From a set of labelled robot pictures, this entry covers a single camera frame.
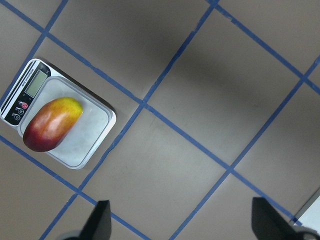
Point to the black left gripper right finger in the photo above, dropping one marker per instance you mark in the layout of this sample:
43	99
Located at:
267	223

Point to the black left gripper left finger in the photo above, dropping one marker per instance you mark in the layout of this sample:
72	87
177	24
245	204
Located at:
98	226

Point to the red yellow mango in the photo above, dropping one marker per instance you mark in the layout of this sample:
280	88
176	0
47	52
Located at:
52	123

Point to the silver digital kitchen scale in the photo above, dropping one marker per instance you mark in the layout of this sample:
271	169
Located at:
41	82

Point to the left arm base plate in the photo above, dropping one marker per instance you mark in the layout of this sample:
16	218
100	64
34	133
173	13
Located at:
309	215

